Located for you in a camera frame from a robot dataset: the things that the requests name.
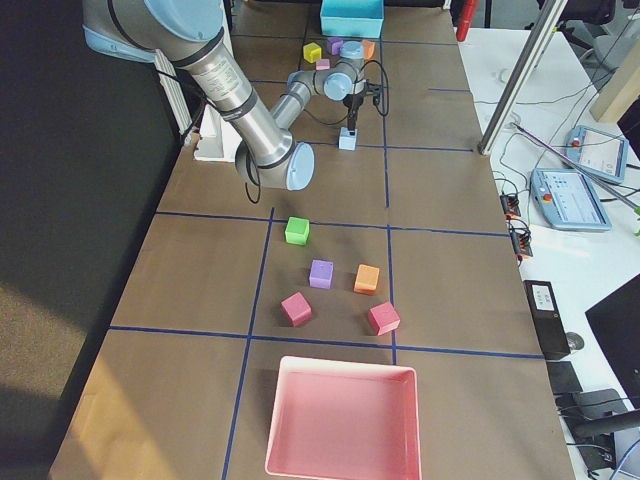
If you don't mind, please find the orange foam block right side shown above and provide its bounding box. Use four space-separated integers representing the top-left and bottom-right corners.
353 264 380 295

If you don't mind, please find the teach pendant near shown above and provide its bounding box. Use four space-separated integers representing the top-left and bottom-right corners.
531 168 612 232

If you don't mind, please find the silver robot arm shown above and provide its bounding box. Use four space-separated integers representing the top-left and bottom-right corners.
82 0 382 191

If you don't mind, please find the purple foam block right side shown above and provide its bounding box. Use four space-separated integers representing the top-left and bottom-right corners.
309 259 334 289

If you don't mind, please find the teach pendant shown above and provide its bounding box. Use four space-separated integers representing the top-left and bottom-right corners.
531 168 612 232
565 125 629 185

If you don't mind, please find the purple foam block left side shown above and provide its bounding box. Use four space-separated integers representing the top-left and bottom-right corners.
326 36 344 56

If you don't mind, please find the light blue foam block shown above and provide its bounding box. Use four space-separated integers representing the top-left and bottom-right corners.
338 127 357 151

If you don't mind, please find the teach pendant far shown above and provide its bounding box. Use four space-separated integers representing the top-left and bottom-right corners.
565 125 629 185

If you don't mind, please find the black power box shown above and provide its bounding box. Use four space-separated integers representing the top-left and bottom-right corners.
523 280 570 360

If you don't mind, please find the purple foam block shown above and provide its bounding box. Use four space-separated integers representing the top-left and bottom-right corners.
326 36 344 56
309 259 334 289

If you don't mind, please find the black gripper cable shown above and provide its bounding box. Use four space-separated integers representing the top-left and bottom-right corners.
304 59 389 128

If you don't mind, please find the pink plastic bin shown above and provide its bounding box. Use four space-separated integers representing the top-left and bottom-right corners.
265 356 422 479

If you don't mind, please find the magenta foam block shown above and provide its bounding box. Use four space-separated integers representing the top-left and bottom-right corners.
280 292 312 327

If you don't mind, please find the yellow foam block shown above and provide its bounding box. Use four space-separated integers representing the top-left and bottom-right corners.
302 42 322 64

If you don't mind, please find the orange foam block left side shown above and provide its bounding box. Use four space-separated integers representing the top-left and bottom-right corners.
361 40 376 60

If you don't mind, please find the red fire extinguisher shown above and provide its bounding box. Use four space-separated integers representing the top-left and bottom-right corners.
456 0 477 42

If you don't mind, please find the red foam block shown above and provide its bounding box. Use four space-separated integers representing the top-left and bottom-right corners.
367 301 401 336

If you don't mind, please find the aluminium frame post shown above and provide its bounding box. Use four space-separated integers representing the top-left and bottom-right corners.
478 0 568 156

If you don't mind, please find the black monitor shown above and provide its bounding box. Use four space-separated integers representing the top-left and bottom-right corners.
586 279 640 407

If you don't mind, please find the black monitor stand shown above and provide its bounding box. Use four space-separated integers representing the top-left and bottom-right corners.
556 388 639 454

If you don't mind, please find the orange foam block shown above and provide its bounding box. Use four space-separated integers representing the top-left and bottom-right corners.
361 40 376 60
353 264 380 295

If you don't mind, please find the green foam block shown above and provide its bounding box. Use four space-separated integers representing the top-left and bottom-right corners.
285 216 310 246

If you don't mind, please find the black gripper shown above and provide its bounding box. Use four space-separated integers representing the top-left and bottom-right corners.
343 82 386 137

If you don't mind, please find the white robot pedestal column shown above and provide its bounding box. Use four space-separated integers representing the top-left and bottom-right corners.
194 105 241 163

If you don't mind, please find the pink foam block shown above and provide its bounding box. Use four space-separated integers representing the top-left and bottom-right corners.
315 58 331 71

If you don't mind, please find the teal plastic bin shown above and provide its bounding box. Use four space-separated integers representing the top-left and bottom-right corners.
320 0 384 38

